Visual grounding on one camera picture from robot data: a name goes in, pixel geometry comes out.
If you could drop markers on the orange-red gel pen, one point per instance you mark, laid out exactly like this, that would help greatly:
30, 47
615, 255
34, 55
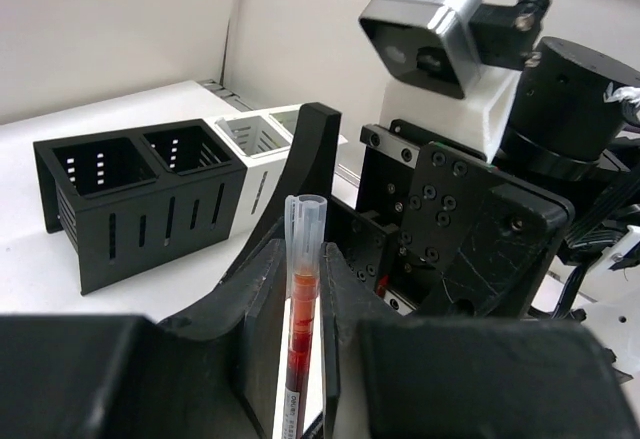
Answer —
304, 230

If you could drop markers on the white slotted organizer container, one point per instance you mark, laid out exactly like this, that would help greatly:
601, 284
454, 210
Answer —
259, 143

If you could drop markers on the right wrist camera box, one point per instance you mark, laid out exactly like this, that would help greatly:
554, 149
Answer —
446, 46

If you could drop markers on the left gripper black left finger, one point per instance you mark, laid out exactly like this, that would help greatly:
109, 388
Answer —
209, 371

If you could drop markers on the black slotted organizer container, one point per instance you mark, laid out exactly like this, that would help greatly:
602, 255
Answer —
133, 199

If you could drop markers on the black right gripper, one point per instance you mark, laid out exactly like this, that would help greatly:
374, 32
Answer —
441, 231

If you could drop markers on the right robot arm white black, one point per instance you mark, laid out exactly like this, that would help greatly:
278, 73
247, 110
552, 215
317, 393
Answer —
562, 134

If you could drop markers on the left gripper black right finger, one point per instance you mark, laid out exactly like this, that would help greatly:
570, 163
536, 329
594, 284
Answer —
391, 376

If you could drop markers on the aluminium rail at table edge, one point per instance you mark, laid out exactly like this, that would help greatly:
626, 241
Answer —
226, 95

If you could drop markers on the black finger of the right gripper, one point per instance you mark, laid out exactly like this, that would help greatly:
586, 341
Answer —
309, 169

